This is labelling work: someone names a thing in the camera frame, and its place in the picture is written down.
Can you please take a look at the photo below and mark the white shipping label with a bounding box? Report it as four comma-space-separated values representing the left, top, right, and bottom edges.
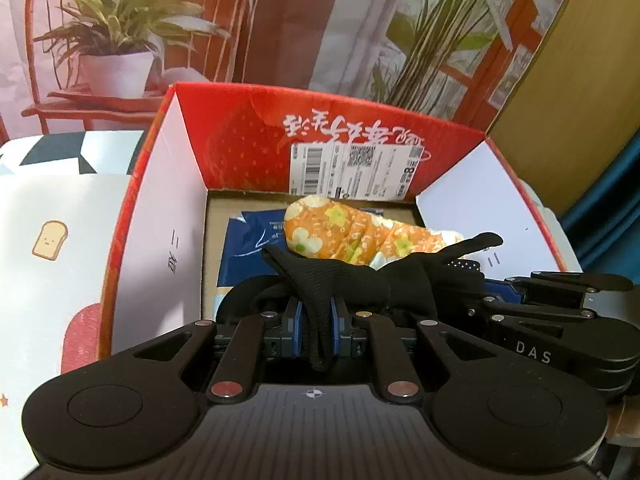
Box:
288, 142, 431, 202

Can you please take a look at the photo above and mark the printed room backdrop cloth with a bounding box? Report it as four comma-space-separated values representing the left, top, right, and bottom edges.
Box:
1, 0, 565, 139

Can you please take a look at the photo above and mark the patterned tablecloth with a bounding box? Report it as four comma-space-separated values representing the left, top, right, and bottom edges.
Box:
1, 130, 143, 479

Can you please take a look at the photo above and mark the blue tissue pack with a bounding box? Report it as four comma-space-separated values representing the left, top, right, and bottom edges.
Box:
214, 207, 419, 313

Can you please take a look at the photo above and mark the black fabric garment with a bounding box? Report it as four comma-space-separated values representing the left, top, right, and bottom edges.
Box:
214, 231, 504, 371

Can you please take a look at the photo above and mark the wooden wall panel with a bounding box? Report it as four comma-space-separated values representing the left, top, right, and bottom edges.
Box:
489, 0, 640, 214

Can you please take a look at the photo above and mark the orange floral cloth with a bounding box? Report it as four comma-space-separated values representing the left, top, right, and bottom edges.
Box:
283, 195, 463, 270

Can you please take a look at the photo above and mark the red strawberry cardboard box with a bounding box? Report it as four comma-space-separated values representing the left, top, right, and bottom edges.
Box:
96, 82, 566, 358

